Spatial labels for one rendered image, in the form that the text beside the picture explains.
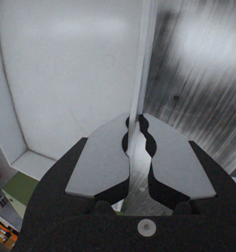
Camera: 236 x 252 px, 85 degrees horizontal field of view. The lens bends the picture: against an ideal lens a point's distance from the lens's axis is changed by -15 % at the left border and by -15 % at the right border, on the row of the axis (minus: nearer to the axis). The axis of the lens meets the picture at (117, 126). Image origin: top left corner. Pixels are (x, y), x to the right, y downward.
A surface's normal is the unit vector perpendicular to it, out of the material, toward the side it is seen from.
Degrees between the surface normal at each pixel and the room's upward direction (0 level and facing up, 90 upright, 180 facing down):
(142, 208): 0
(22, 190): 90
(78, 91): 0
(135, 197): 0
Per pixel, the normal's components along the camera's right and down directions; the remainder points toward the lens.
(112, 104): -0.29, 0.51
